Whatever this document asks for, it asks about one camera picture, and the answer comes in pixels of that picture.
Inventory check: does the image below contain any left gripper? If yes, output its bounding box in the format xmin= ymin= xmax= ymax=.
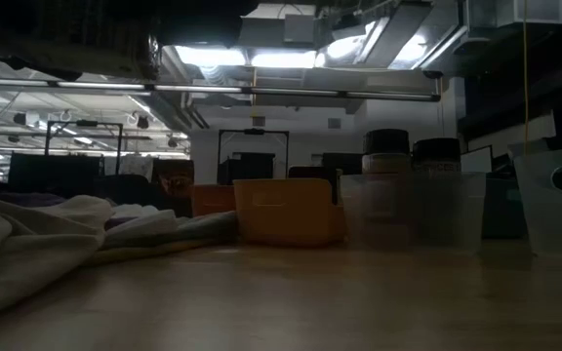
xmin=0 ymin=0 xmax=258 ymax=82

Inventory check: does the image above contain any amber spice jar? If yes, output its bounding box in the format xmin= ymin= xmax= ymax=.
xmin=153 ymin=159 xmax=195 ymax=197

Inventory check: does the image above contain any black lid spice jar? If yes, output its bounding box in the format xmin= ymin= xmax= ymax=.
xmin=361 ymin=129 xmax=412 ymax=235
xmin=411 ymin=137 xmax=462 ymax=235

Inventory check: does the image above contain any ceiling light panel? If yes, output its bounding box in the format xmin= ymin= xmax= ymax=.
xmin=250 ymin=49 xmax=318 ymax=69
xmin=173 ymin=44 xmax=248 ymax=68

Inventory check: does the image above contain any grey ventilation box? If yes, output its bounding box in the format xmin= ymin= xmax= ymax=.
xmin=283 ymin=13 xmax=317 ymax=45

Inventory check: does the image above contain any black box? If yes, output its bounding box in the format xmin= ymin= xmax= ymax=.
xmin=217 ymin=151 xmax=277 ymax=185

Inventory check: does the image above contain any small orange plastic bin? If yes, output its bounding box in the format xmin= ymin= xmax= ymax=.
xmin=190 ymin=183 xmax=237 ymax=218

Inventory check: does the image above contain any black monitor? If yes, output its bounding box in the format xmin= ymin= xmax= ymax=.
xmin=322 ymin=152 xmax=364 ymax=176

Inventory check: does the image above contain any grey cloth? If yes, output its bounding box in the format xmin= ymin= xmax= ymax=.
xmin=80 ymin=210 xmax=239 ymax=268

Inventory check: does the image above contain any small yellow plastic bin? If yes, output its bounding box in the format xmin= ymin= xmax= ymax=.
xmin=233 ymin=177 xmax=346 ymax=247

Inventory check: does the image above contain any white cloth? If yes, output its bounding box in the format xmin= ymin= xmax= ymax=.
xmin=104 ymin=203 xmax=180 ymax=240

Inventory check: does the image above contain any black panel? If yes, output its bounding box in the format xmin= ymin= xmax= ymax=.
xmin=7 ymin=151 xmax=104 ymax=196

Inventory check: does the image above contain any purple cloth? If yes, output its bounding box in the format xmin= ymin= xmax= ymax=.
xmin=0 ymin=191 xmax=67 ymax=209

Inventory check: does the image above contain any beige cloth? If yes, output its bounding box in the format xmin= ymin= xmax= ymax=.
xmin=0 ymin=194 xmax=112 ymax=323

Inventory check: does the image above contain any white board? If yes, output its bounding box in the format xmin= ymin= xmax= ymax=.
xmin=460 ymin=144 xmax=495 ymax=175

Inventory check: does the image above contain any small clear plastic bin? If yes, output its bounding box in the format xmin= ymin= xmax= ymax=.
xmin=339 ymin=171 xmax=487 ymax=253

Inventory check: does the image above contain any teal green plastic bin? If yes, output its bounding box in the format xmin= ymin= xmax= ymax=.
xmin=480 ymin=175 xmax=529 ymax=240

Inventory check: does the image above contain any large clear plastic bin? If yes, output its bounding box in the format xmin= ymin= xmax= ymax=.
xmin=513 ymin=144 xmax=562 ymax=257

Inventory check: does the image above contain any black background rig frame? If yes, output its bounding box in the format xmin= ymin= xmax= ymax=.
xmin=217 ymin=128 xmax=291 ymax=185
xmin=45 ymin=120 xmax=125 ymax=173

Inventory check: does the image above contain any yellow hanging cable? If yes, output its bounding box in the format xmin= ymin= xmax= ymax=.
xmin=522 ymin=0 xmax=530 ymax=157

